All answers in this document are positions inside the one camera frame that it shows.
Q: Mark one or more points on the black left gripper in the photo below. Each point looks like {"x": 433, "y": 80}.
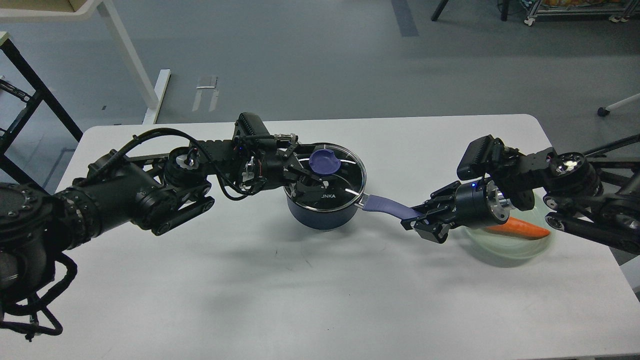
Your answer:
{"x": 273, "y": 162}

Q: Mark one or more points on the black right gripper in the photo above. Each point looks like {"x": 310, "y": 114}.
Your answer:
{"x": 477, "y": 204}

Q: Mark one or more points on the glass pot lid blue knob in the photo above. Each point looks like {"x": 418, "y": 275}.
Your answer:
{"x": 346, "y": 175}

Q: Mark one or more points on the dark blue saucepan with handle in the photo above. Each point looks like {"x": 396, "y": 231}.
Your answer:
{"x": 367, "y": 202}

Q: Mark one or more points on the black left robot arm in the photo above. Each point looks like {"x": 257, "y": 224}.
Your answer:
{"x": 157, "y": 181}

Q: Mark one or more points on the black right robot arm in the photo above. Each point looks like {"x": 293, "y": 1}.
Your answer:
{"x": 588, "y": 194}

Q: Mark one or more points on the pale green glass plate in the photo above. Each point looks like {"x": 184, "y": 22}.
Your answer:
{"x": 514, "y": 248}

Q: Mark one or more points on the orange toy carrot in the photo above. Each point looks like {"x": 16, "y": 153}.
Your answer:
{"x": 519, "y": 229}

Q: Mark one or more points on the white chair base leg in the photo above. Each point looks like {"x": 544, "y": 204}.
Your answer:
{"x": 608, "y": 109}

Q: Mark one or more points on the black metal rack left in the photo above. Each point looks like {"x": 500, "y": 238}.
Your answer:
{"x": 42, "y": 95}

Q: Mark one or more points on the metal wheeled cart background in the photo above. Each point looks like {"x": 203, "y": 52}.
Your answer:
{"x": 615, "y": 11}

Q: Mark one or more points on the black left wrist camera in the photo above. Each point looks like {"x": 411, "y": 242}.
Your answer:
{"x": 250, "y": 124}

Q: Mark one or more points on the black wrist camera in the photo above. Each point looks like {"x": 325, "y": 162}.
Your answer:
{"x": 479, "y": 157}
{"x": 250, "y": 124}

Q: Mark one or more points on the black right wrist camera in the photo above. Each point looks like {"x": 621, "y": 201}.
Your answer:
{"x": 479, "y": 157}

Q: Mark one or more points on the white desk frame background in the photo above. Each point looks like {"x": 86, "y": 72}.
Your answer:
{"x": 82, "y": 49}

